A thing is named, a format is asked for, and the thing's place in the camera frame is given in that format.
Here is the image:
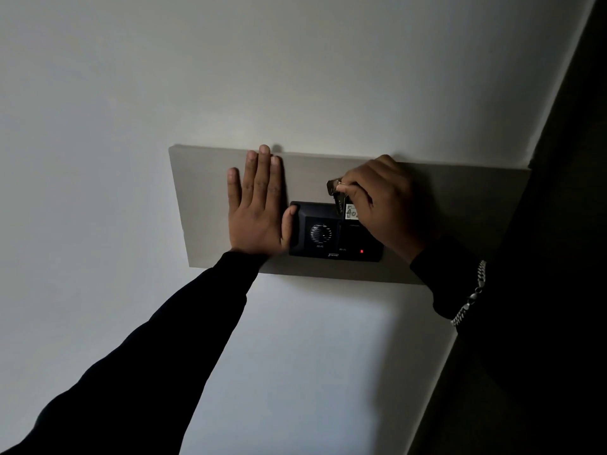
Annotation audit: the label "person's right hand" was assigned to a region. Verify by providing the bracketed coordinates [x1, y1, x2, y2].
[336, 155, 434, 265]

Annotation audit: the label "person's left hand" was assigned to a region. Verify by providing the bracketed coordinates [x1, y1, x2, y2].
[226, 145, 299, 255]

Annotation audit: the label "metal keys with tag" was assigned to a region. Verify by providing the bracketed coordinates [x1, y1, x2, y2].
[326, 179, 359, 220]

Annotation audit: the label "person's right forearm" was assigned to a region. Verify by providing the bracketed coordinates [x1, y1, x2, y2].
[410, 234, 607, 455]

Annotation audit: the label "person's left forearm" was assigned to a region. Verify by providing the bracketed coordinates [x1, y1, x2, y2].
[0, 251, 269, 455]

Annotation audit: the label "grey wall mounting board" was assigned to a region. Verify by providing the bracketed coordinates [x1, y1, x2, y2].
[169, 145, 531, 285]

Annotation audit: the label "black wall switch panel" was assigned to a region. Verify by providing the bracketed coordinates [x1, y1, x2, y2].
[289, 201, 385, 262]

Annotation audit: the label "silver chain bracelet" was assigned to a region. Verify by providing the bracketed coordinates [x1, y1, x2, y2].
[451, 260, 487, 327]

